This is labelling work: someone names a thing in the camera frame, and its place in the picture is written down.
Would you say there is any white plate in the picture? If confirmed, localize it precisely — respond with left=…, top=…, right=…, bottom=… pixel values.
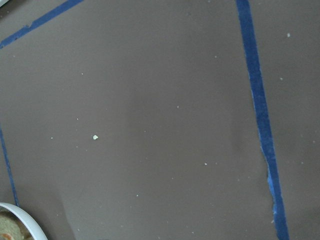
left=0, top=202, right=48, bottom=240

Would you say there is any bread slice with fried egg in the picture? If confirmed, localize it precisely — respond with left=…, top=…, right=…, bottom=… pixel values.
left=0, top=211, right=34, bottom=240

